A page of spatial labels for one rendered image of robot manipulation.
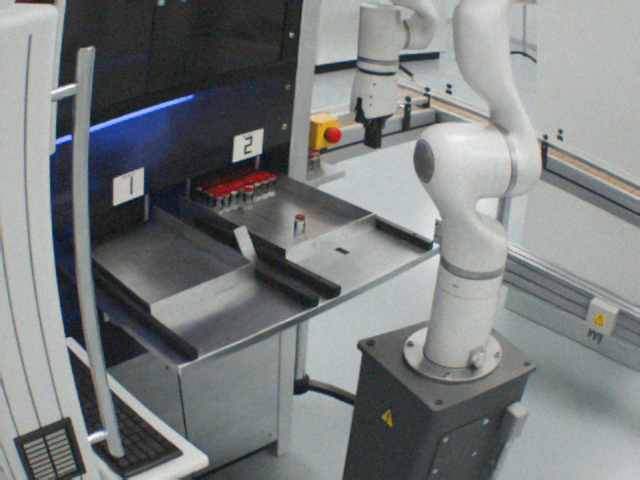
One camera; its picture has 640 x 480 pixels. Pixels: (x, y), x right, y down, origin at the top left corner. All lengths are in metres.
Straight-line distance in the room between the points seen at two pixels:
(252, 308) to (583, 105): 1.80
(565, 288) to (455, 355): 1.17
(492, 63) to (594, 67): 1.71
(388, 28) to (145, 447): 0.93
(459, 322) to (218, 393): 0.90
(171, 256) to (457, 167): 0.68
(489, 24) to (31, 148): 0.73
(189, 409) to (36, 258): 1.22
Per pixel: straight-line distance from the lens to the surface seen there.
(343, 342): 3.03
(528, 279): 2.56
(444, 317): 1.33
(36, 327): 0.89
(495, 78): 1.20
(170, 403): 1.96
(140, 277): 1.56
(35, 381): 0.93
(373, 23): 1.55
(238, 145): 1.79
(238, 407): 2.15
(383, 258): 1.68
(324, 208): 1.86
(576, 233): 3.08
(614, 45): 2.83
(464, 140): 1.19
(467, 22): 1.20
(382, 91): 1.60
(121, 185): 1.60
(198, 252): 1.65
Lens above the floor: 1.63
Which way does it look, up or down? 26 degrees down
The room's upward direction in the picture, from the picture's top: 4 degrees clockwise
